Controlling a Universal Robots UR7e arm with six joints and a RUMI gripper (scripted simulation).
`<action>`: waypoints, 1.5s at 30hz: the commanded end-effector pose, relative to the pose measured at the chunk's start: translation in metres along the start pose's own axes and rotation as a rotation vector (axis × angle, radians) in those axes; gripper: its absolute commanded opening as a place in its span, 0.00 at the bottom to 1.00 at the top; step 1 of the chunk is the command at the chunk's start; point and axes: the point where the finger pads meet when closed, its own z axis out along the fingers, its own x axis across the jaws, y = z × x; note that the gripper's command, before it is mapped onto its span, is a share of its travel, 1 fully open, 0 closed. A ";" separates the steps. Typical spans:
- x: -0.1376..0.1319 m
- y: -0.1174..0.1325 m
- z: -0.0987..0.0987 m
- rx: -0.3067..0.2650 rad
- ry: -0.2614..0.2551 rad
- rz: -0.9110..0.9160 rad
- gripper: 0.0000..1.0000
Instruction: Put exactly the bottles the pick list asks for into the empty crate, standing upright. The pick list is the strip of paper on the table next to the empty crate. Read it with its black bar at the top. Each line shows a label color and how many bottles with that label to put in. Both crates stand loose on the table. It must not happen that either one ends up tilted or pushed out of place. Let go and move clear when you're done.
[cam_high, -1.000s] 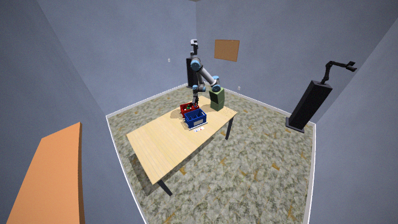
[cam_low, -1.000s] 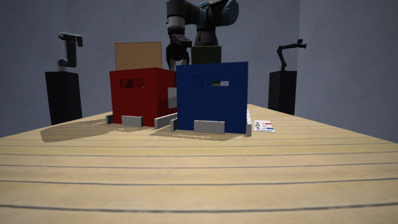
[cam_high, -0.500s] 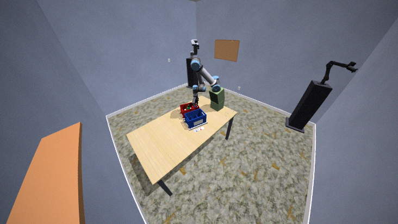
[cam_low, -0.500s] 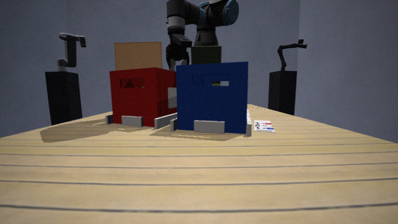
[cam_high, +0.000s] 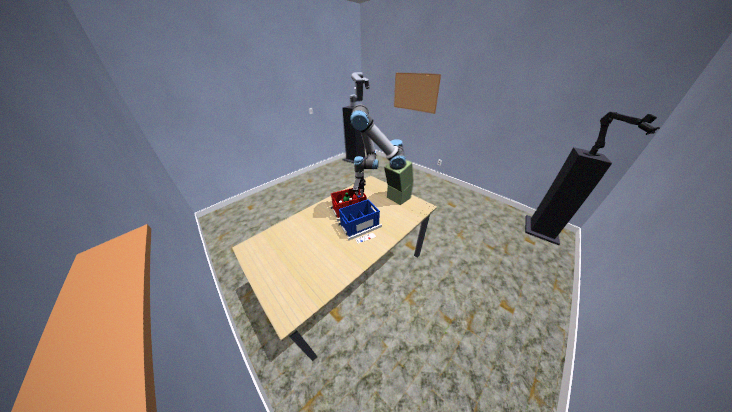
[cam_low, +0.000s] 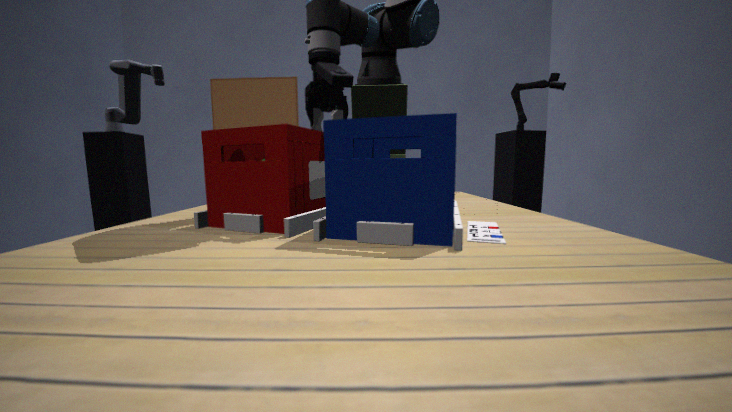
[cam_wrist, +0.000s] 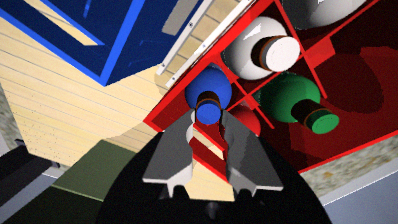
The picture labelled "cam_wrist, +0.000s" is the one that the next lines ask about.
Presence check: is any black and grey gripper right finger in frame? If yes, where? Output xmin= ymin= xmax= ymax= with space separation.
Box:
xmin=220 ymin=108 xmax=332 ymax=224

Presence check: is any white bottle with grey label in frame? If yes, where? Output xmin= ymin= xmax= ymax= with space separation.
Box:
xmin=220 ymin=16 xmax=300 ymax=80
xmin=279 ymin=0 xmax=366 ymax=31

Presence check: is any red crate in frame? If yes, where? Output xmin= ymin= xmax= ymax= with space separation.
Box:
xmin=143 ymin=0 xmax=398 ymax=182

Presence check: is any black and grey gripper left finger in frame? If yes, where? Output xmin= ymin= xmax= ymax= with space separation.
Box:
xmin=95 ymin=107 xmax=196 ymax=224

